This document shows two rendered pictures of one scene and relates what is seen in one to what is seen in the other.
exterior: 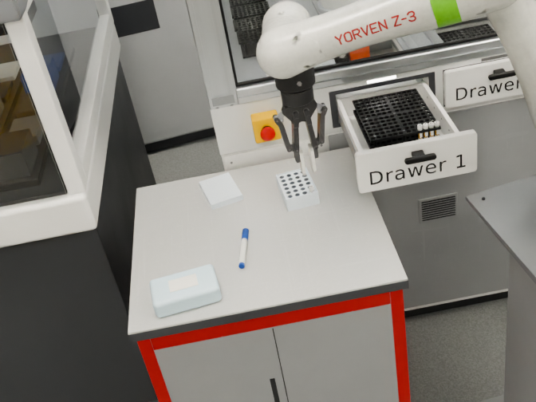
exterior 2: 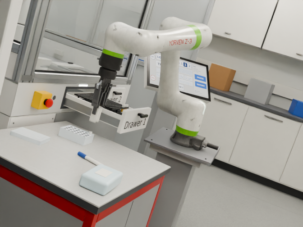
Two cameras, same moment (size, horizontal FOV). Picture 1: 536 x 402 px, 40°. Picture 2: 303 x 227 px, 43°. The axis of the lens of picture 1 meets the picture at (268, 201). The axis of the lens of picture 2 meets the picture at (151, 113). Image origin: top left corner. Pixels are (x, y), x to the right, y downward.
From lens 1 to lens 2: 1.62 m
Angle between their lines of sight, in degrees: 67
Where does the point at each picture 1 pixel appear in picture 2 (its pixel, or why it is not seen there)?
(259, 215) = (71, 147)
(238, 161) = (16, 122)
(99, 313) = not seen: outside the picture
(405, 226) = not seen: hidden behind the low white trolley
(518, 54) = (172, 74)
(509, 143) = (103, 130)
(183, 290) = (110, 175)
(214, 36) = (39, 34)
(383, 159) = (131, 115)
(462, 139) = (148, 110)
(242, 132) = (25, 102)
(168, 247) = (45, 163)
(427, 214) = not seen: hidden behind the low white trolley
